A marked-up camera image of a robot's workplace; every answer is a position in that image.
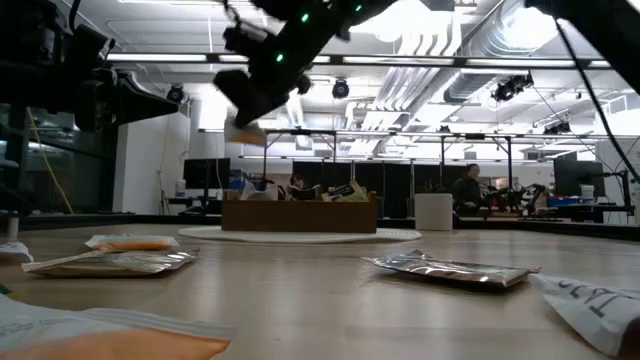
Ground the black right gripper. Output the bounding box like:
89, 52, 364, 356
213, 22, 326, 129

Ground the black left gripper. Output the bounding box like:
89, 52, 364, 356
49, 24, 180, 134

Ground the white orange Tazo tea bag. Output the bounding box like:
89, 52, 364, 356
239, 180, 280, 202
0, 293, 237, 360
0, 241, 35, 265
528, 273, 640, 360
83, 233, 180, 253
223, 118, 267, 147

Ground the wooden tea organizer box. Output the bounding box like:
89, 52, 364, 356
220, 192, 378, 234

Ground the black computer monitor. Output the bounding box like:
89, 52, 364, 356
553, 159, 606, 199
182, 157, 232, 191

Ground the overhead light bar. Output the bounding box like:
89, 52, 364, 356
104, 51, 614, 69

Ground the white round woven placemat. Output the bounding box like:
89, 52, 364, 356
177, 225, 424, 245

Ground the white pot with succulent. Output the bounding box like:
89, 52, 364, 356
413, 179, 454, 232

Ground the yellow cable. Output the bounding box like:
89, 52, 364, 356
27, 107, 75, 215

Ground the silver ventilation duct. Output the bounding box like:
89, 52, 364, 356
442, 9, 559, 104

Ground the black aluminium table frame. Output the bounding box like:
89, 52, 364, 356
0, 212, 640, 241

